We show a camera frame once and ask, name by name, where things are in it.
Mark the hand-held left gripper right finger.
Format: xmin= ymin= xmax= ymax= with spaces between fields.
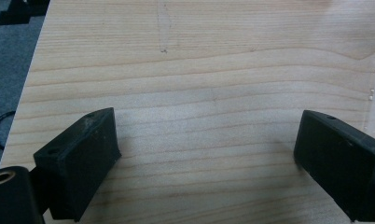
xmin=293 ymin=109 xmax=375 ymax=223

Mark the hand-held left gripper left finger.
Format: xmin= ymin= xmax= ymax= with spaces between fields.
xmin=33 ymin=106 xmax=122 ymax=223

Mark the black stand base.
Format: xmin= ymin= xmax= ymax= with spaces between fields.
xmin=0 ymin=0 xmax=51 ymax=26

